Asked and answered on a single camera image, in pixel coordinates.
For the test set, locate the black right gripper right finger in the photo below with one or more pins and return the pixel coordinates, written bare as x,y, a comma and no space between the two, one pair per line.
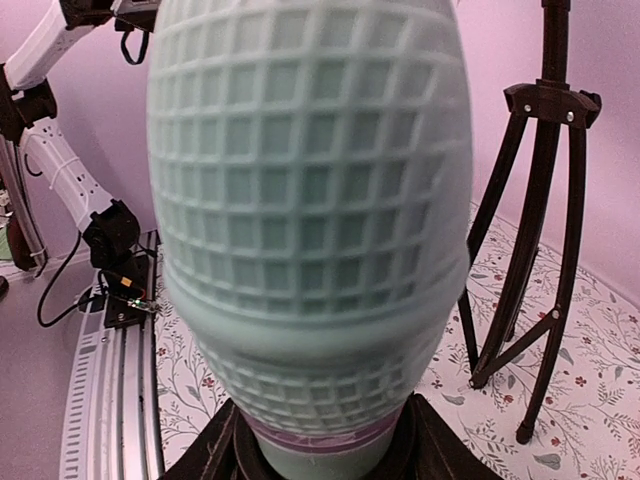
423,446

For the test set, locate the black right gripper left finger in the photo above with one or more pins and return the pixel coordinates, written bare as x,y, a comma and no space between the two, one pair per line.
225,449

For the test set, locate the mint green toy microphone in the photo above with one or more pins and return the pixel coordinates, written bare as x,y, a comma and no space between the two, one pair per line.
311,171

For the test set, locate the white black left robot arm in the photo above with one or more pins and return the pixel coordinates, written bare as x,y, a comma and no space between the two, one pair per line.
35,141

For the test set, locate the black music stand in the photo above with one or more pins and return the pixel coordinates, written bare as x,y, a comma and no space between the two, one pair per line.
554,106

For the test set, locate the aluminium front rail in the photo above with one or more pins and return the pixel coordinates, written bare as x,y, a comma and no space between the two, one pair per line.
111,424

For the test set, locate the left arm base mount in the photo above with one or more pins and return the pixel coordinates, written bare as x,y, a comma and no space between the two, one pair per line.
124,297

